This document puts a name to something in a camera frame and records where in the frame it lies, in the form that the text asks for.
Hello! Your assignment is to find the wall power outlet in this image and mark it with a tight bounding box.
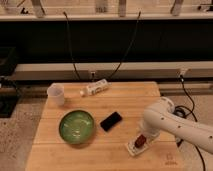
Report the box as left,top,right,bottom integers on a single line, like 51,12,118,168
89,70,97,82

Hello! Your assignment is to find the black floor cable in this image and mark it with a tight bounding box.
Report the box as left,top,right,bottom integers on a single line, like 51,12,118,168
173,73,208,171

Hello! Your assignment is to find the green bowl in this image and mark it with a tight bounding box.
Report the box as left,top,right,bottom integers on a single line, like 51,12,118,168
59,110,95,144

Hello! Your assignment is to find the red pepper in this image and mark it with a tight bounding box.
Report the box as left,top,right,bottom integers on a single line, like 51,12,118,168
134,135,146,148

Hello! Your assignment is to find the left black hanging cable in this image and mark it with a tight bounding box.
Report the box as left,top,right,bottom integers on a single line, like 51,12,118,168
62,11,82,81

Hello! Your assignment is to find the black sponge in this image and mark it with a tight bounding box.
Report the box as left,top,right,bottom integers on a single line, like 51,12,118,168
100,112,122,131

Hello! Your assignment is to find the black equipment on left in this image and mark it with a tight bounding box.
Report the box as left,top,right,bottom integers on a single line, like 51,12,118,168
0,46,20,118

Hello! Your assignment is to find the black hanging cable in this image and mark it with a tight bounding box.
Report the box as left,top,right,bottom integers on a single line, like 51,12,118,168
107,10,142,81
62,11,82,81

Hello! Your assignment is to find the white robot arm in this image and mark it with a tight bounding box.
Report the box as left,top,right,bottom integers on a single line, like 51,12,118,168
140,97,213,154

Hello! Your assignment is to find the white sponge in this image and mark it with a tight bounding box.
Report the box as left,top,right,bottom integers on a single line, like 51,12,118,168
125,134,154,156

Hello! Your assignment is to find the clear plastic measuring cup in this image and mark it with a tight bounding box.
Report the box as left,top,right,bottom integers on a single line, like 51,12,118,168
47,84,65,106

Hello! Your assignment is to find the right black hanging cable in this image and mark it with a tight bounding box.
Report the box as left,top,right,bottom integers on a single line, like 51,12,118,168
107,10,142,81

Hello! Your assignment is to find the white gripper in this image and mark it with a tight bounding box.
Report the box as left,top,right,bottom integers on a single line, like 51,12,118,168
139,120,160,144

